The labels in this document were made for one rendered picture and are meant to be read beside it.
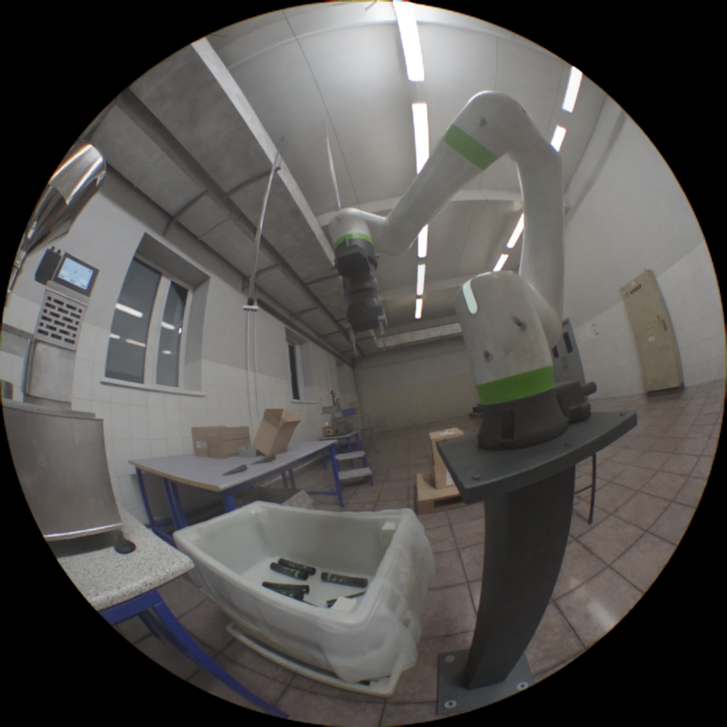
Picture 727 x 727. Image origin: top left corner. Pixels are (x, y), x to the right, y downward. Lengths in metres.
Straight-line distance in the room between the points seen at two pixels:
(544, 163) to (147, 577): 1.03
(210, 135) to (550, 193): 2.65
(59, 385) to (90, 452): 0.27
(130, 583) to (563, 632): 1.22
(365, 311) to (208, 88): 2.54
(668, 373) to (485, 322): 4.53
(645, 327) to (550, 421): 4.54
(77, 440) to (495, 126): 0.92
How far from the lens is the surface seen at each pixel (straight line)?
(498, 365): 0.30
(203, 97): 2.68
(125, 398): 2.32
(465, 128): 0.49
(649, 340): 4.80
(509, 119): 0.49
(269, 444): 1.72
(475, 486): 0.21
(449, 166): 0.50
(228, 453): 1.87
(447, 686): 1.03
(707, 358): 4.85
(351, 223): 0.54
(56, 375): 0.78
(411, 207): 0.55
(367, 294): 0.44
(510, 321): 0.31
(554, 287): 0.48
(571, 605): 1.26
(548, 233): 0.51
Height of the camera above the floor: 1.00
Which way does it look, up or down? 12 degrees up
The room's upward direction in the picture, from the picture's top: 9 degrees counter-clockwise
